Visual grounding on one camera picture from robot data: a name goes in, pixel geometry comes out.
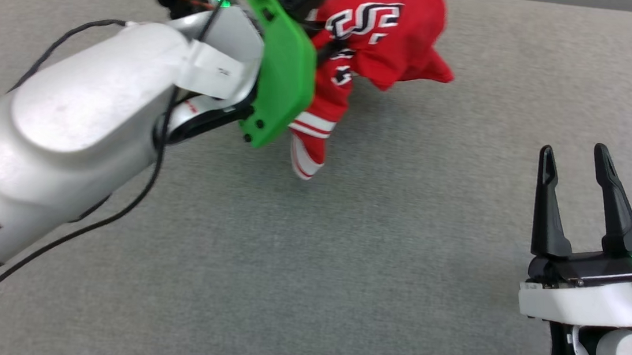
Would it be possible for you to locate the red white sports jersey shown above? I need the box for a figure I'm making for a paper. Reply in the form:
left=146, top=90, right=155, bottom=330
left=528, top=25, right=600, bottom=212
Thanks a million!
left=284, top=0, right=462, bottom=194

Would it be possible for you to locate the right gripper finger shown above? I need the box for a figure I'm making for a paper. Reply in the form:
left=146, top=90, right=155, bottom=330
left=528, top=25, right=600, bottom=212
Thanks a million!
left=529, top=144, right=583, bottom=261
left=585, top=143, right=632, bottom=258

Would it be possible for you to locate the thin black cable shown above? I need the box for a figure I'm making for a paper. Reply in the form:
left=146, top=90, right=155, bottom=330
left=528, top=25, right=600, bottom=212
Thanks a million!
left=7, top=9, right=134, bottom=105

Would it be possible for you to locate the black cable teal connector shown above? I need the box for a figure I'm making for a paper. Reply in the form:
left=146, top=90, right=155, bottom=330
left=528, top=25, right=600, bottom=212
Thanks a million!
left=0, top=0, right=255, bottom=331

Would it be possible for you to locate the grey fabric sofa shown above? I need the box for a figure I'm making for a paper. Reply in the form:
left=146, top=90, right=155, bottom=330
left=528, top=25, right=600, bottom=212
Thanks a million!
left=0, top=0, right=632, bottom=355

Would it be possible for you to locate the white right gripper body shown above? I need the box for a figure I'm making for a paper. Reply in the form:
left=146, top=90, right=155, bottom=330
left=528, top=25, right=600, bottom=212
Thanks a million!
left=515, top=223, right=632, bottom=332

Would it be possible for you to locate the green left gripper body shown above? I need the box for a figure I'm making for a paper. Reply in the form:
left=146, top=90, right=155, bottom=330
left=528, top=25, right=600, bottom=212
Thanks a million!
left=126, top=0, right=324, bottom=154

